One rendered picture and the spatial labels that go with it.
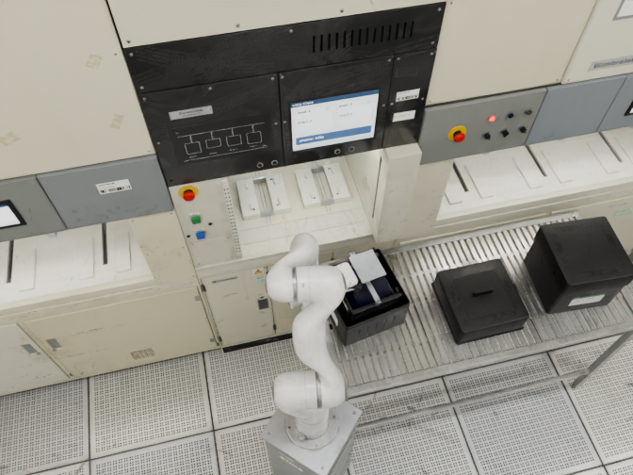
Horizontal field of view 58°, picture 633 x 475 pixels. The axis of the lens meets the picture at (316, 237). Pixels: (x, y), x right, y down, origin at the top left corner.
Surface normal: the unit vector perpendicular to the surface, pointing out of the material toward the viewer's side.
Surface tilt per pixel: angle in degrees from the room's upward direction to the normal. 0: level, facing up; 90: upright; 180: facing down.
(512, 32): 90
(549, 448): 0
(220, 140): 90
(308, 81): 90
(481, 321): 0
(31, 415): 0
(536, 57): 90
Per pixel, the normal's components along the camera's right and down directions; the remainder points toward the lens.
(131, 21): 0.22, 0.83
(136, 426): 0.00, -0.56
